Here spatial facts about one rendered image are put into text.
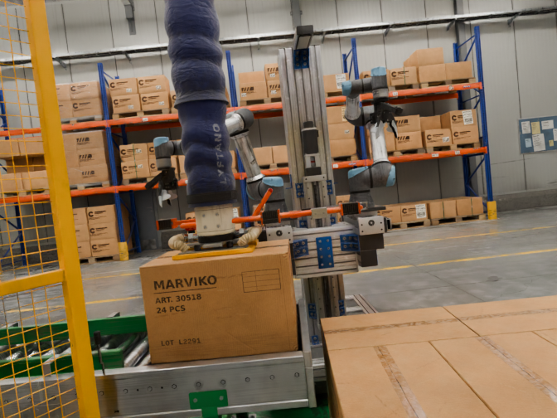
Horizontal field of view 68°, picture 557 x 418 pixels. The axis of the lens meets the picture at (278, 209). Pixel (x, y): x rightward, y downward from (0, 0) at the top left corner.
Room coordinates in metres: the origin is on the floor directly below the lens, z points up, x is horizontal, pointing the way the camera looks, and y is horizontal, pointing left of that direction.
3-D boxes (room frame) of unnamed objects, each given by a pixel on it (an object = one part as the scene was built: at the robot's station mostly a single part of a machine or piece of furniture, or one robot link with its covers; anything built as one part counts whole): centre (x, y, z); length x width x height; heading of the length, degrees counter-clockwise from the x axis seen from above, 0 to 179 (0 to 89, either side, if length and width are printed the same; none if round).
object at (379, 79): (2.06, -0.57, 1.69); 0.09 x 0.08 x 0.11; 171
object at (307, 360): (1.79, -0.06, 0.58); 0.70 x 0.03 x 0.06; 178
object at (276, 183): (2.36, 0.02, 1.20); 0.13 x 0.12 x 0.14; 38
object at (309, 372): (1.79, -0.06, 0.48); 0.70 x 0.03 x 0.15; 178
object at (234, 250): (1.73, 0.29, 0.97); 0.34 x 0.10 x 0.05; 88
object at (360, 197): (2.37, -0.48, 1.09); 0.15 x 0.15 x 0.10
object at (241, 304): (1.81, 0.27, 0.75); 0.60 x 0.40 x 0.40; 88
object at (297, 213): (1.94, 0.09, 1.08); 0.93 x 0.30 x 0.04; 88
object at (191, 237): (1.83, 0.29, 1.01); 0.34 x 0.25 x 0.06; 88
